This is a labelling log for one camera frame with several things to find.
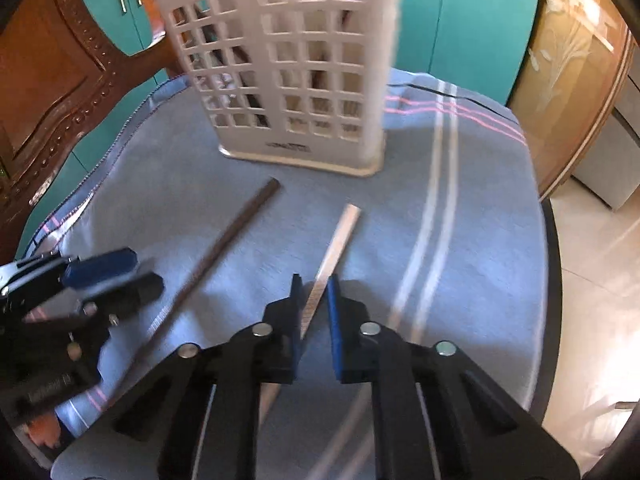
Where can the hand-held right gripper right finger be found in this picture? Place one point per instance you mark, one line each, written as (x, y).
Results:
(334, 320)

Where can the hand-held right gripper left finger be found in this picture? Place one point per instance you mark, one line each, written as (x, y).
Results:
(295, 310)

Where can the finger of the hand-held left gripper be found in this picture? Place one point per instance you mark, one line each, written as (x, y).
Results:
(135, 292)
(100, 267)

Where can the light wooden chopstick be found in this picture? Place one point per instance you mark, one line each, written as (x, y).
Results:
(340, 240)

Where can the white plastic utensil basket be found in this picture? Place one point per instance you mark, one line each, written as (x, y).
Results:
(250, 155)

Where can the person's left hand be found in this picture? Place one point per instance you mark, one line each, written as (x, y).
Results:
(45, 430)

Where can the dark brown chopstick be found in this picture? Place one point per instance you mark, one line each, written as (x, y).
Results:
(225, 240)

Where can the blue striped cloth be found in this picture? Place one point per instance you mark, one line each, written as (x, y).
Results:
(450, 285)

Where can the carved wooden chair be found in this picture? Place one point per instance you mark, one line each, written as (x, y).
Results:
(50, 85)

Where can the teal base cabinets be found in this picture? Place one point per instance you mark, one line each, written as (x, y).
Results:
(475, 35)

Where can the wood-framed glass door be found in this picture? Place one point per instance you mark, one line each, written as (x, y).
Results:
(565, 85)

